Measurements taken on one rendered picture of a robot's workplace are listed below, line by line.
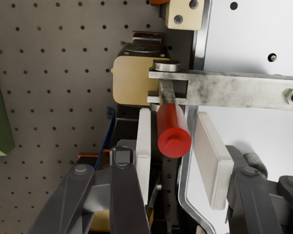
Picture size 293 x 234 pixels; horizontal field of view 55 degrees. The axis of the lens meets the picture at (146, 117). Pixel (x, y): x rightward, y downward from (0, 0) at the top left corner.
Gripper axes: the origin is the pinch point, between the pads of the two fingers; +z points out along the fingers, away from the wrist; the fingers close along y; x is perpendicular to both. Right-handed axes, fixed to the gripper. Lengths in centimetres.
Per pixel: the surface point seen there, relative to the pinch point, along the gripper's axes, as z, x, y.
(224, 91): 14.3, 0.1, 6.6
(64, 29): 52, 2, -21
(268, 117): 21.6, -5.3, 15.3
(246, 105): 14.3, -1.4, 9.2
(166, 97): 8.3, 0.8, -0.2
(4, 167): 52, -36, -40
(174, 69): 14.2, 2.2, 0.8
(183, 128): 1.1, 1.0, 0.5
